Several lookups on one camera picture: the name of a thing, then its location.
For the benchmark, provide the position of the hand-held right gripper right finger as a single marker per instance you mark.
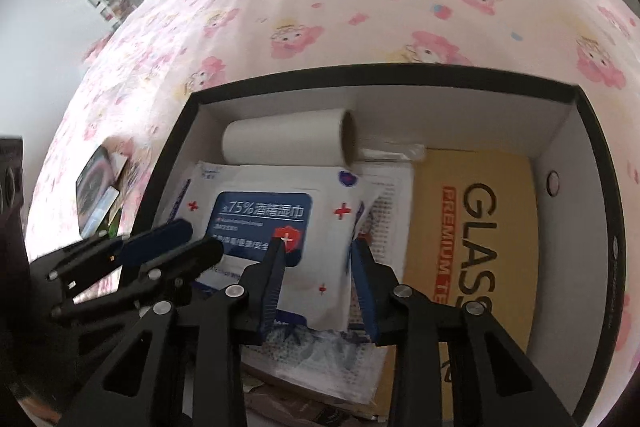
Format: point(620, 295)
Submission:
point(362, 292)

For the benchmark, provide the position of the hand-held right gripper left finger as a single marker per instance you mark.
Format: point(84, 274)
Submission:
point(272, 287)

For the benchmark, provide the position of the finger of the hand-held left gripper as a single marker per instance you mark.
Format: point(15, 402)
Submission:
point(160, 237)
point(190, 254)

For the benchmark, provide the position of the white blue wet wipes pack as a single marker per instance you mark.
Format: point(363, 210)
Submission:
point(320, 227)

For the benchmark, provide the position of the white paper roll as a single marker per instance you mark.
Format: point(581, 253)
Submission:
point(280, 139)

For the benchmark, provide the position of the large black storage box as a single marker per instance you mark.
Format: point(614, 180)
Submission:
point(400, 107)

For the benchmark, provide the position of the yellow green snack packet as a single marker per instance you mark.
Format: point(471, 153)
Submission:
point(122, 207)

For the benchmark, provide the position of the purple box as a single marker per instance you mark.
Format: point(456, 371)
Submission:
point(92, 182)

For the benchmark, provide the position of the clear printed plastic packet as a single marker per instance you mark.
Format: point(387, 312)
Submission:
point(392, 207)

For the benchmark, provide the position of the yellow flat cardboard packet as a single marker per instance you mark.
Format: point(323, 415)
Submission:
point(480, 257)

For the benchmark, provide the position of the dark flat packet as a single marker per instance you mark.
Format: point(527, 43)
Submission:
point(310, 412)

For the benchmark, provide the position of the pink printed blanket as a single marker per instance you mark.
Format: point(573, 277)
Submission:
point(350, 7)

